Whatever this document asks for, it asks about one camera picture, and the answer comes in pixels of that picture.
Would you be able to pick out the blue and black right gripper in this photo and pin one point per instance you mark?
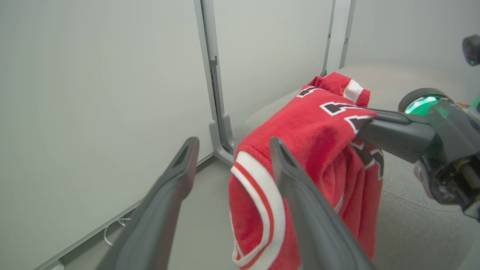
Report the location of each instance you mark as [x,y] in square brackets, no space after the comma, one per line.
[453,150]

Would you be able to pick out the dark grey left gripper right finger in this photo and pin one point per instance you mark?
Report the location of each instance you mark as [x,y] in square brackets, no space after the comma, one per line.
[318,221]

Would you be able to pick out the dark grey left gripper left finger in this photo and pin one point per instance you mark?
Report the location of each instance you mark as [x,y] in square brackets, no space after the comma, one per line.
[153,213]

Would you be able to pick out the red jersey with white trim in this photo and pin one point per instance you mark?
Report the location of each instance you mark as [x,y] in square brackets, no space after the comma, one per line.
[311,123]

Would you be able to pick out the grey fabric sofa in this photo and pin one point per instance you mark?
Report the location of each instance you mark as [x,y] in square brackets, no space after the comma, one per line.
[412,232]

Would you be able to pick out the grey partition leg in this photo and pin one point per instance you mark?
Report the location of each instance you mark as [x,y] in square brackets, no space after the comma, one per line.
[228,131]
[219,148]

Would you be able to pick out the wide white partition panel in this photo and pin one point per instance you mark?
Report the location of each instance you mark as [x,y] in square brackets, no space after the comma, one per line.
[93,93]

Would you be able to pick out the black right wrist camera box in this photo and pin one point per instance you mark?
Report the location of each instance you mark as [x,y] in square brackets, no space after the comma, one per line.
[472,48]

